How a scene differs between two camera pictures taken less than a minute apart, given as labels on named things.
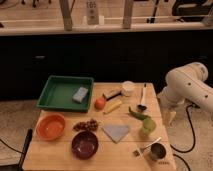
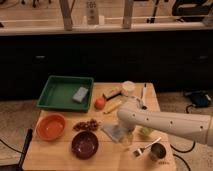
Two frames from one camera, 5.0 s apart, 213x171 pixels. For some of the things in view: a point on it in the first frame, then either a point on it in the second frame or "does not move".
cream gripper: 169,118 to 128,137
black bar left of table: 28,139 does not move
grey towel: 116,131 does not move
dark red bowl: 84,145 does not move
